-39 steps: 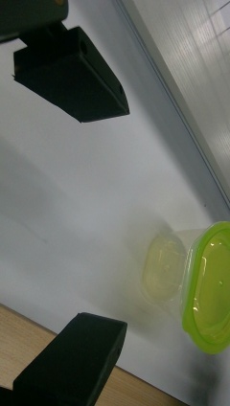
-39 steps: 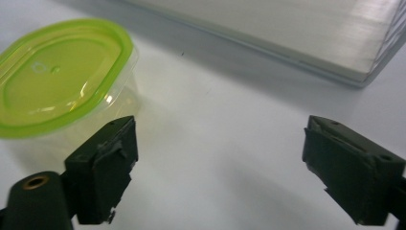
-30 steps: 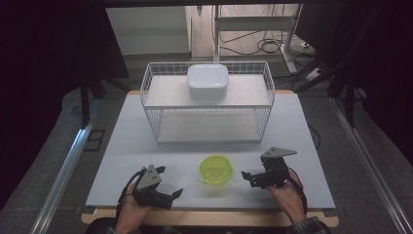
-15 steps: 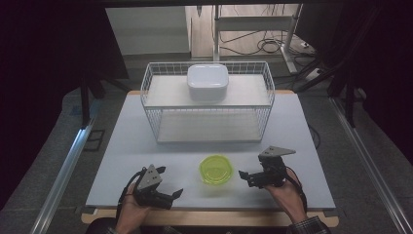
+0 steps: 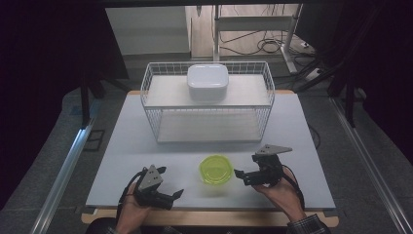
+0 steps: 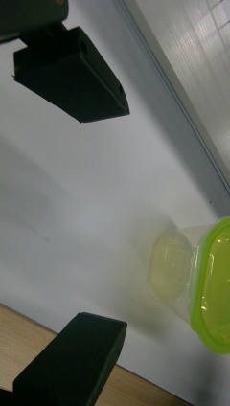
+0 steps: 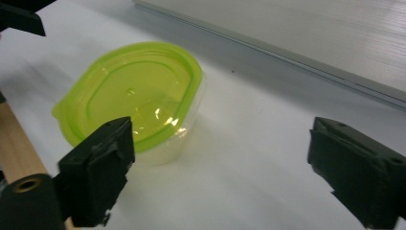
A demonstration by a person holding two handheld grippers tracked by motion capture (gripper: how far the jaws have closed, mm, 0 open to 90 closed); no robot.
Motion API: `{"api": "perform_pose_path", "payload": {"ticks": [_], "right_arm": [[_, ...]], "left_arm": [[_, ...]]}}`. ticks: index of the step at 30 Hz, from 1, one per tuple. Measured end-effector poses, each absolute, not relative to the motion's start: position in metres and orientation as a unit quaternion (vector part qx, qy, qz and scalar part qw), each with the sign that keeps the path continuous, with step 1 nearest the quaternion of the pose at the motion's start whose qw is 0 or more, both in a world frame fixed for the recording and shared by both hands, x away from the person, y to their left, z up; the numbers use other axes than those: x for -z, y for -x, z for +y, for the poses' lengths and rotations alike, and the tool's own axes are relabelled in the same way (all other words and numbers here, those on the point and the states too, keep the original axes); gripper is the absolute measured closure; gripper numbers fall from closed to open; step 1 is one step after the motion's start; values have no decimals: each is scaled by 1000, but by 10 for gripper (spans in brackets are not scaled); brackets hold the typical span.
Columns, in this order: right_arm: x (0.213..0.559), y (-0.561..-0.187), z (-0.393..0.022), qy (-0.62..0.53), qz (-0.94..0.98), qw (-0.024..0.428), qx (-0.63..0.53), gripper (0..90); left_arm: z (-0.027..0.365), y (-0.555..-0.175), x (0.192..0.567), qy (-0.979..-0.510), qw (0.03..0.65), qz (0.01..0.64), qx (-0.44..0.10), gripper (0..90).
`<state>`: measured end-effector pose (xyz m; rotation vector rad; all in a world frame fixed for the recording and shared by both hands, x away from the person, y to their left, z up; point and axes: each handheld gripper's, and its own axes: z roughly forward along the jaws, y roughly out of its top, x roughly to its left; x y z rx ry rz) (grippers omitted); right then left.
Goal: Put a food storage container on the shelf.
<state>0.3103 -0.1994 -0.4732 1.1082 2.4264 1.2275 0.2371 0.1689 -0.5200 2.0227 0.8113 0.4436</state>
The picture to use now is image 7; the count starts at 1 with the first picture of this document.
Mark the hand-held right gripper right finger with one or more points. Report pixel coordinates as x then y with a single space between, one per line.
357 172

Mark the green plastic lid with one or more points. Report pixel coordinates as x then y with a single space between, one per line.
127 80

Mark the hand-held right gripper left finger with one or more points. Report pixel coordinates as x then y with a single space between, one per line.
95 172

